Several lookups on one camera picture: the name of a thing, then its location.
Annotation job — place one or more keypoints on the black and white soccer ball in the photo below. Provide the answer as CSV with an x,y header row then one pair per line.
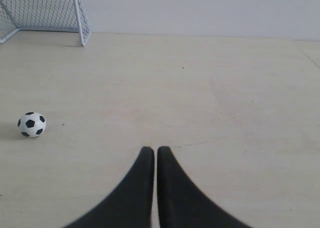
x,y
32,124

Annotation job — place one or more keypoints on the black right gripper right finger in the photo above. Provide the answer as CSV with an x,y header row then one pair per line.
x,y
181,204

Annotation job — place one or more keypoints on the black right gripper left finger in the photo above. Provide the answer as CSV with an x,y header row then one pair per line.
x,y
129,205

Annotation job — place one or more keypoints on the white miniature soccer goal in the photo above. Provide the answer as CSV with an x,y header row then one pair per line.
x,y
44,15

